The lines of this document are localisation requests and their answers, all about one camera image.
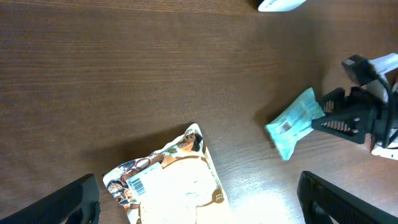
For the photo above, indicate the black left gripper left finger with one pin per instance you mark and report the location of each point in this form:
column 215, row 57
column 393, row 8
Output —
column 77, row 202

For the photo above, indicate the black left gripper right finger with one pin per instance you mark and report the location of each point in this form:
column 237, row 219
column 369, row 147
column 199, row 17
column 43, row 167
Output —
column 323, row 202

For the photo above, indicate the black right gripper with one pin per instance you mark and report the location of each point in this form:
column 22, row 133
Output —
column 370, row 115

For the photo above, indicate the teal wipes packet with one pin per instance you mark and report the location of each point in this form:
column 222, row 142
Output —
column 294, row 123

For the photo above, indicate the beige snack bag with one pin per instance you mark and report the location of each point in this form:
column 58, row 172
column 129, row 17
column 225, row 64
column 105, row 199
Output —
column 177, row 184

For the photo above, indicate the white barcode scanner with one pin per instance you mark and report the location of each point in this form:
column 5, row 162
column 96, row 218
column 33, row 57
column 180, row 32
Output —
column 279, row 5

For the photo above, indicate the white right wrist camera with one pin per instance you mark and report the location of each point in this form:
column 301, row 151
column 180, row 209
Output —
column 382, row 66

